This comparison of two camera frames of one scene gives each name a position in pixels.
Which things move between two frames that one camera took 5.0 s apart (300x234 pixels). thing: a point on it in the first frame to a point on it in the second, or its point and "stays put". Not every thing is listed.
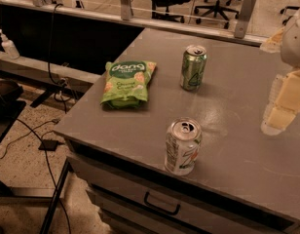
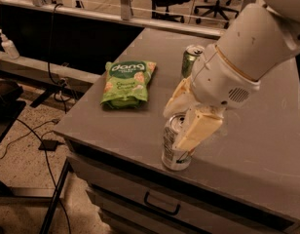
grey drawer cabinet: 132,197 stays put
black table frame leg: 55,199 stays put
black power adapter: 50,144 stays put
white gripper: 294,43 to 218,80
